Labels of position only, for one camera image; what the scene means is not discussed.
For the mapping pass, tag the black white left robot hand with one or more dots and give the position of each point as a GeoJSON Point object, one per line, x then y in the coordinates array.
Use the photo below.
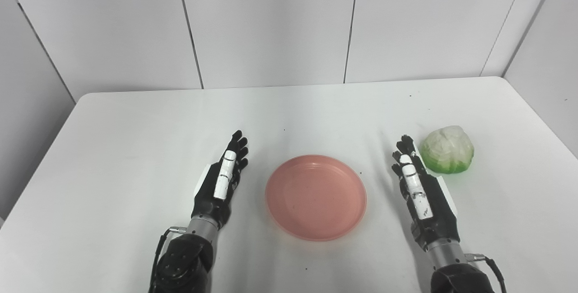
{"type": "Point", "coordinates": [210, 205]}

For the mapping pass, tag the pink round plate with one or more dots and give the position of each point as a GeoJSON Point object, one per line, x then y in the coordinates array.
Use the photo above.
{"type": "Point", "coordinates": [316, 198]}

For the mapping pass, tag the green white toy cabbage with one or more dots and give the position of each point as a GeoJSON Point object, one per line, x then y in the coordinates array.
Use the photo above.
{"type": "Point", "coordinates": [447, 151]}

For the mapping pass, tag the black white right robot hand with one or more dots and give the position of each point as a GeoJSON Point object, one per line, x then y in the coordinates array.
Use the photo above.
{"type": "Point", "coordinates": [440, 220]}

